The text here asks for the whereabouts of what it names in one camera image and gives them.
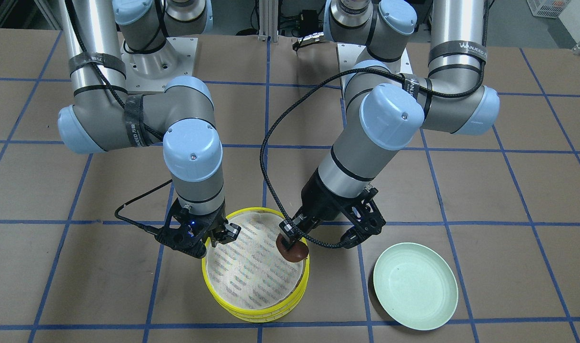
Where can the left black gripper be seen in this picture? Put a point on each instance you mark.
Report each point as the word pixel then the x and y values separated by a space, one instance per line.
pixel 320 198

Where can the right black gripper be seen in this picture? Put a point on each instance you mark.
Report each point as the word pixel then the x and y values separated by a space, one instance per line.
pixel 217 223

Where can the brown bun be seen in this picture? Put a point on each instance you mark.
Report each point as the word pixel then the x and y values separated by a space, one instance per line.
pixel 297 253

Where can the yellow steamer tray with cloth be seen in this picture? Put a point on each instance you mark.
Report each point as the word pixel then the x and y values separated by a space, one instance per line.
pixel 250 273

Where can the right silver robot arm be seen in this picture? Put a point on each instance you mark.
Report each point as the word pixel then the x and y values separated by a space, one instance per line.
pixel 106 117

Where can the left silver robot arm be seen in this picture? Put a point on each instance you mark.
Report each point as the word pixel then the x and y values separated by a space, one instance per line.
pixel 385 108

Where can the centre yellow steamer tray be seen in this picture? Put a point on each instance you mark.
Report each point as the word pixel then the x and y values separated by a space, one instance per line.
pixel 268 314

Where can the light green plate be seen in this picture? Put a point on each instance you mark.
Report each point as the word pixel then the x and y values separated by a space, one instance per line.
pixel 415 286

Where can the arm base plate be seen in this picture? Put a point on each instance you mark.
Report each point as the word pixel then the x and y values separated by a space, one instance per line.
pixel 353 57
pixel 150 73

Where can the aluminium frame post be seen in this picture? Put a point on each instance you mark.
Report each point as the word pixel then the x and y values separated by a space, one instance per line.
pixel 268 20

